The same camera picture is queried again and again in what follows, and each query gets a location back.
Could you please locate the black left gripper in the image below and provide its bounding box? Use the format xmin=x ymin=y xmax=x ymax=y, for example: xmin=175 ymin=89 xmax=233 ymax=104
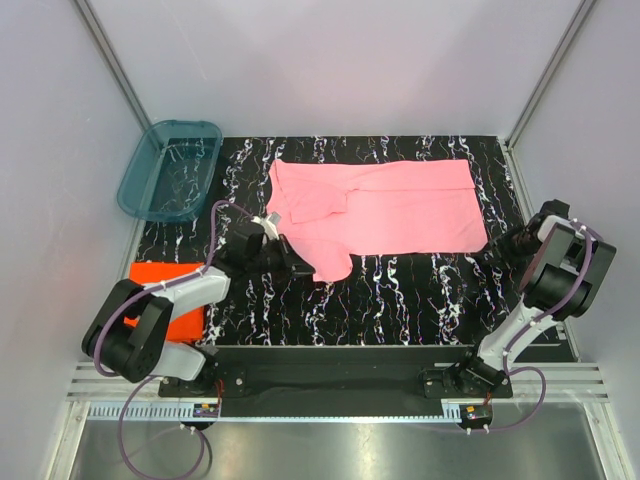
xmin=247 ymin=234 xmax=315 ymax=283

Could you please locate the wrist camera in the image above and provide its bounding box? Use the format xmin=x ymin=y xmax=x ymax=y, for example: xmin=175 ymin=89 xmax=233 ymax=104
xmin=251 ymin=212 xmax=281 ymax=240
xmin=539 ymin=199 xmax=570 ymax=220

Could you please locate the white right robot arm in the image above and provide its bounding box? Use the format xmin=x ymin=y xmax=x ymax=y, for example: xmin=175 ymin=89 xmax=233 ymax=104
xmin=444 ymin=215 xmax=617 ymax=397

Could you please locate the pink t shirt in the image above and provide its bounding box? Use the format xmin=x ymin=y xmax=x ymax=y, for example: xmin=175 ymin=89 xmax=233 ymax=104
xmin=267 ymin=160 xmax=488 ymax=282

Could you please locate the white slotted cable duct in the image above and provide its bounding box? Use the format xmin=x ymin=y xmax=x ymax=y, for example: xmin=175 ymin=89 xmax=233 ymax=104
xmin=88 ymin=400 xmax=492 ymax=423

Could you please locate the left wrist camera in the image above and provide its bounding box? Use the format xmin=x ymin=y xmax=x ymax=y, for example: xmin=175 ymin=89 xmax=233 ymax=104
xmin=251 ymin=212 xmax=281 ymax=240

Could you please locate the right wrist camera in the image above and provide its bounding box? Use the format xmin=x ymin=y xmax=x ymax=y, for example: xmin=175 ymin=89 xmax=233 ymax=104
xmin=539 ymin=199 xmax=570 ymax=220

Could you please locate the teal plastic bin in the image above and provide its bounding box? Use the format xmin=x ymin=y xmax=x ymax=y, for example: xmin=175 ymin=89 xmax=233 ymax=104
xmin=116 ymin=120 xmax=223 ymax=223

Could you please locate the folded orange t shirt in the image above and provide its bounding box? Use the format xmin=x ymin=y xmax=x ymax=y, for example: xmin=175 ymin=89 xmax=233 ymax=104
xmin=122 ymin=262 xmax=212 ymax=346

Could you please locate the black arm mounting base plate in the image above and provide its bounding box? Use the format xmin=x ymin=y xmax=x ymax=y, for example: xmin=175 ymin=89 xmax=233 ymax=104
xmin=97 ymin=343 xmax=576 ymax=419

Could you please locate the left aluminium frame post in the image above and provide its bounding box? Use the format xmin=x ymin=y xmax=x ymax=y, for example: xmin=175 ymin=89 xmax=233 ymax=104
xmin=71 ymin=0 xmax=151 ymax=130

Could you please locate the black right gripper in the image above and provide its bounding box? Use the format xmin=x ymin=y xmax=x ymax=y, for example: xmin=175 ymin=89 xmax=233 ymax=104
xmin=481 ymin=224 xmax=541 ymax=269

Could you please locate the aluminium rail crossbar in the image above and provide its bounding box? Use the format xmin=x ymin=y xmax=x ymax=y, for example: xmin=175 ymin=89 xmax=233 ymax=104
xmin=64 ymin=363 xmax=611 ymax=404

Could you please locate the aluminium frame post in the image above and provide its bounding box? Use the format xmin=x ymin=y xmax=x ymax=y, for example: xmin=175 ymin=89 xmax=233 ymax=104
xmin=504 ymin=0 xmax=601 ymax=151
xmin=71 ymin=0 xmax=151 ymax=130

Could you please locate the right aluminium frame post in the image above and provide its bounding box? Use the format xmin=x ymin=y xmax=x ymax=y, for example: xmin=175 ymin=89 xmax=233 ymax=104
xmin=504 ymin=0 xmax=601 ymax=151

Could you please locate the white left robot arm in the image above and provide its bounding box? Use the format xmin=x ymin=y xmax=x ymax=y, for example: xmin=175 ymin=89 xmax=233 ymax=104
xmin=81 ymin=225 xmax=315 ymax=396

